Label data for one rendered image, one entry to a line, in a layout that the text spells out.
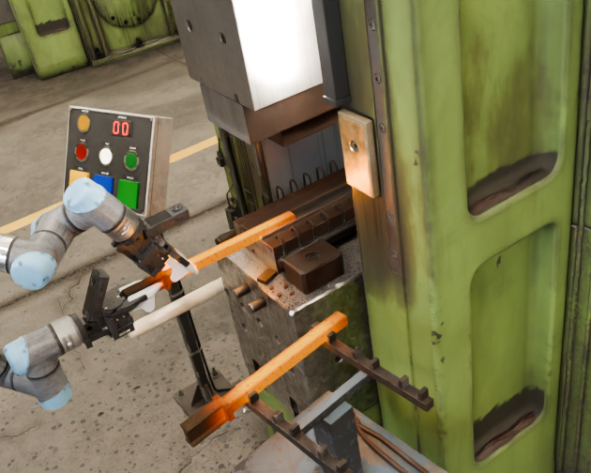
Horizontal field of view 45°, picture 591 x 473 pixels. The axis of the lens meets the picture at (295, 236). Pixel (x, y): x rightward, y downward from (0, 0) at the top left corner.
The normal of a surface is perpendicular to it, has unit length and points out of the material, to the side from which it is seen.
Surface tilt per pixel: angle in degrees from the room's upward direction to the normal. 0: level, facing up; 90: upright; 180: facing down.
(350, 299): 90
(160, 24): 90
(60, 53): 90
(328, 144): 90
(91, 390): 0
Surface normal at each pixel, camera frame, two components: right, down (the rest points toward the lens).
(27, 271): -0.07, 0.57
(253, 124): 0.55, 0.40
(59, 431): -0.15, -0.82
